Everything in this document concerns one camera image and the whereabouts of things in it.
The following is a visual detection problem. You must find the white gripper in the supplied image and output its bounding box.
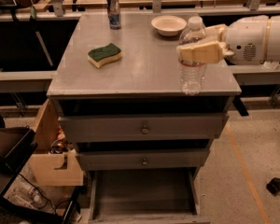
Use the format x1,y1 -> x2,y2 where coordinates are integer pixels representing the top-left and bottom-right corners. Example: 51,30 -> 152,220
176,15 -> 269,65

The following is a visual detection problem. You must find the clear plastic water bottle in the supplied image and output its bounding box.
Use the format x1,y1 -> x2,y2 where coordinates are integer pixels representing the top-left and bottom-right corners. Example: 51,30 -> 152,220
178,16 -> 206,95

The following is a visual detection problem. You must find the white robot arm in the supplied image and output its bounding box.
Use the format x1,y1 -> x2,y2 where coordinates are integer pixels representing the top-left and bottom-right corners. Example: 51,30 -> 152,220
176,15 -> 280,65

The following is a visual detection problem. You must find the clear soap dispenser bottle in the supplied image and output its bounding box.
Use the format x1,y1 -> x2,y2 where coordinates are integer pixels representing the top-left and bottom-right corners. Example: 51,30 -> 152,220
263,61 -> 279,70

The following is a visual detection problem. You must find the grey drawer cabinet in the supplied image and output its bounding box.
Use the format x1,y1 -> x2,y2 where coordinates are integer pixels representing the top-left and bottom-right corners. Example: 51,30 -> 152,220
46,12 -> 243,173

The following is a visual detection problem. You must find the grey top drawer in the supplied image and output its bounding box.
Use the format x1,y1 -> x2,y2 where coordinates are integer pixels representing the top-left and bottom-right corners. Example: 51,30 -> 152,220
59,113 -> 228,143

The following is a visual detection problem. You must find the grey middle drawer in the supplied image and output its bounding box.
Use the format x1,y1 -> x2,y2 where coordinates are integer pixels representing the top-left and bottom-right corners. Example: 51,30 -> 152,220
77,148 -> 209,171

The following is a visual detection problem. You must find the grey open bottom drawer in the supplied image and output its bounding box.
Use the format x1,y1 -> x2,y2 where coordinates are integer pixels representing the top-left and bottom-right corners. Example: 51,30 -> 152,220
87,168 -> 211,224

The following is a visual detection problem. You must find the plastic bottle on floor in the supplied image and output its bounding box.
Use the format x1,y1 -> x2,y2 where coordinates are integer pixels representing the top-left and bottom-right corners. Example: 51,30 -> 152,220
19,182 -> 47,209

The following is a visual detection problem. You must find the white bowl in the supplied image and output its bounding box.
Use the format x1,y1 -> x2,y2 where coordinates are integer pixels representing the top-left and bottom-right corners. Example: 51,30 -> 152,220
151,15 -> 187,37

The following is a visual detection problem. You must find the blue energy drink can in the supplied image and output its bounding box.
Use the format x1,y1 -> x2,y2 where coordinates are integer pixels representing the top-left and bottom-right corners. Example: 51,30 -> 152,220
106,0 -> 121,30

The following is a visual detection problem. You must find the green yellow sponge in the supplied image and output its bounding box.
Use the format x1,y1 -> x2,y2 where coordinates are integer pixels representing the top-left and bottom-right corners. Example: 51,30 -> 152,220
88,43 -> 122,68

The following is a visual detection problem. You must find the black chair caster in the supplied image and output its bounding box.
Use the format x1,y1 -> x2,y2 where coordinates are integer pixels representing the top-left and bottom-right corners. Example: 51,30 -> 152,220
266,177 -> 280,195

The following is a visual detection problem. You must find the wooden crate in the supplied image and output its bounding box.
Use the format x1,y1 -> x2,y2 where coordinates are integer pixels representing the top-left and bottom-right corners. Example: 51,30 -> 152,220
29,99 -> 83,186

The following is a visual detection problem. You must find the black cart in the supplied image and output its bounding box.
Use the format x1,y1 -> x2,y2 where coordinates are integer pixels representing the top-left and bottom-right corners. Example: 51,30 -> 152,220
0,115 -> 80,224

